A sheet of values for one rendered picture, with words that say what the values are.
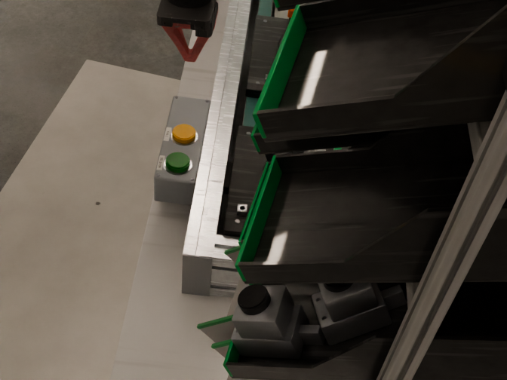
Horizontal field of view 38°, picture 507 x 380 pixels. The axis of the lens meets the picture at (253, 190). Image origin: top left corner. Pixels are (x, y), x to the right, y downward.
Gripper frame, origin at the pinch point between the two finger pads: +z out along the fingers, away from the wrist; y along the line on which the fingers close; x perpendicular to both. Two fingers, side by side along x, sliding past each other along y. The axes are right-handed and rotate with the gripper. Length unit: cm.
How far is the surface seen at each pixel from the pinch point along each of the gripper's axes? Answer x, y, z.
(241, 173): -7.6, 5.2, 27.0
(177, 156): 3.3, 7.1, 26.4
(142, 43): 45, 164, 122
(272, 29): -10, 46, 27
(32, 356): 19.5, -26.1, 37.2
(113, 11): 61, 183, 122
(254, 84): -7.6, 28.3, 27.0
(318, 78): -14.8, -37.3, -27.9
